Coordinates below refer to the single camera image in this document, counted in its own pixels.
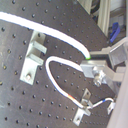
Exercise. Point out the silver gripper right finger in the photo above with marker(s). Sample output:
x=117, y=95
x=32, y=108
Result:
x=116, y=53

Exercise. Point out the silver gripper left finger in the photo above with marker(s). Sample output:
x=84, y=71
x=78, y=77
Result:
x=102, y=74

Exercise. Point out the blue object in background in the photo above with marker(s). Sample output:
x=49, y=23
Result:
x=115, y=31

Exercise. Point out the small metal cable clip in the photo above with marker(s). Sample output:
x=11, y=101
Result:
x=85, y=101

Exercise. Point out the aluminium frame post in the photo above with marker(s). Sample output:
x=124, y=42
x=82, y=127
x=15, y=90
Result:
x=104, y=15

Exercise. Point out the large metal cable clip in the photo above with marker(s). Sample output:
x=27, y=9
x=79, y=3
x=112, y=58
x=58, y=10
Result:
x=32, y=59

